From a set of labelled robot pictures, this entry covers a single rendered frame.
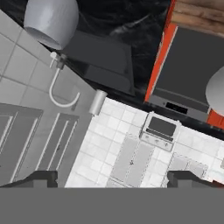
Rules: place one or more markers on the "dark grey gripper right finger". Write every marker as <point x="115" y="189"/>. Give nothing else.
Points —
<point x="179" y="179"/>

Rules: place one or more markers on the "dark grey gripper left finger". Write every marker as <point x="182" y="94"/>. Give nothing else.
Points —
<point x="43" y="179"/>

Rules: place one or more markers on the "grey panelled cupboard run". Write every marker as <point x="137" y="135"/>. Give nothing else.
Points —
<point x="26" y="143"/>

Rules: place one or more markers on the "grey toaster oven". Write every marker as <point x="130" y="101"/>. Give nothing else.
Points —
<point x="160" y="131"/>

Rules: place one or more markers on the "white curved tap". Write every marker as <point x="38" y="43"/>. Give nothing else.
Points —
<point x="54" y="97"/>

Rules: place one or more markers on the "grey paper towel roll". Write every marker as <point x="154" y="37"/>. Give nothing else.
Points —
<point x="97" y="102"/>

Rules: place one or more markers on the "orange cupboard run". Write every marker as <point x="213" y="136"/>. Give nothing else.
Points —
<point x="159" y="62"/>

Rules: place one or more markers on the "dark grey sink basin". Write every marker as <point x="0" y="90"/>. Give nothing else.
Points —
<point x="102" y="62"/>

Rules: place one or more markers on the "pale grey wall cupboard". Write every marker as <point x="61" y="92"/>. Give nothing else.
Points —
<point x="132" y="160"/>
<point x="186" y="166"/>

